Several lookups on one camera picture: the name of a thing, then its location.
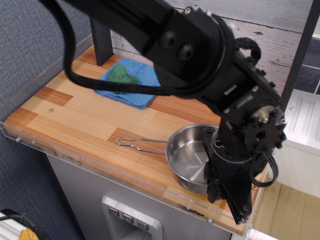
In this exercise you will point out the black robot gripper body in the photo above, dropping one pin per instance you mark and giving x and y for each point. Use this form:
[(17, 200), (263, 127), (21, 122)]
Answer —
[(252, 125)]

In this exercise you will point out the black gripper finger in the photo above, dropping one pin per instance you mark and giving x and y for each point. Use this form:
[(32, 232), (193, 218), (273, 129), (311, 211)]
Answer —
[(214, 189), (237, 193)]

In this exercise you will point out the stainless steel pot with handle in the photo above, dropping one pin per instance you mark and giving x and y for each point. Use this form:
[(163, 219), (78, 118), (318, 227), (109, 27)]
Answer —
[(185, 153)]

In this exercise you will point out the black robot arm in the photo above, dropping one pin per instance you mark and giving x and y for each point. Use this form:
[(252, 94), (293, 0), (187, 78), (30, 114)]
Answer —
[(196, 56)]

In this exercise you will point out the white toy sink unit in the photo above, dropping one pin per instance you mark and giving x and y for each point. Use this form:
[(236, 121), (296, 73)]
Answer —
[(299, 158)]

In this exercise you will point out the grey cabinet with dispenser panel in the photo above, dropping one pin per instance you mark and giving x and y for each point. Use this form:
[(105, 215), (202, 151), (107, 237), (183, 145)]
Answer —
[(108, 210)]

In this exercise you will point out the blue folded cloth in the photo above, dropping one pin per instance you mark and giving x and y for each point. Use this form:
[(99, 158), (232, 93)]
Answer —
[(143, 72)]

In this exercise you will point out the green toy broccoli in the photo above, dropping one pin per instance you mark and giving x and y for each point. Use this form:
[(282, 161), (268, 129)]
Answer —
[(119, 74)]

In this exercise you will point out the yellow object at corner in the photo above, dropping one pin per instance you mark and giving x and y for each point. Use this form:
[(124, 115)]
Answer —
[(27, 234)]

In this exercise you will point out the black vertical frame post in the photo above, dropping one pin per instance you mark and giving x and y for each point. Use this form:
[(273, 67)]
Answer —
[(301, 51)]

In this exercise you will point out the dark grey vertical post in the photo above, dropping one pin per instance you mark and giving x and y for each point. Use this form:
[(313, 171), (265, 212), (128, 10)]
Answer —
[(102, 41)]

